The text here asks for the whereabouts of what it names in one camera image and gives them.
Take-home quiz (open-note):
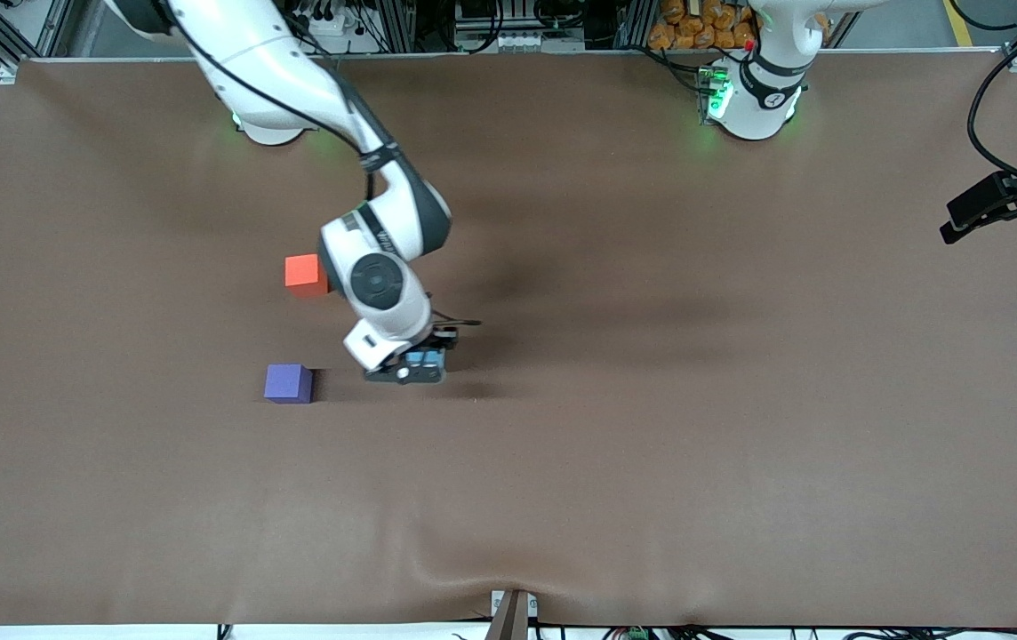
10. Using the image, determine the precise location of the orange foam block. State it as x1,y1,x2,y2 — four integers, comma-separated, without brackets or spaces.
284,254,330,298

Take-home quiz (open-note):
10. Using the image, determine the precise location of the purple foam block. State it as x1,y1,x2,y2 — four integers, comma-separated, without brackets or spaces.
264,364,314,404

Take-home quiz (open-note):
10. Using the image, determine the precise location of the brown table cloth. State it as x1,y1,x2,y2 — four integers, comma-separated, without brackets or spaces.
0,52,1017,628

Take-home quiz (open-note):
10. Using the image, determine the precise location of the brown camera mount post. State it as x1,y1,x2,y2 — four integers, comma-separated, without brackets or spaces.
486,588,534,640

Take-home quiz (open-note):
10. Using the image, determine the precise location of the white power strip with plugs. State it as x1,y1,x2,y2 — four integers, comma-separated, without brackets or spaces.
291,0,351,38

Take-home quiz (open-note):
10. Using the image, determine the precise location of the pile of orange packets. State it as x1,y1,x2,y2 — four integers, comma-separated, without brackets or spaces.
648,0,829,51

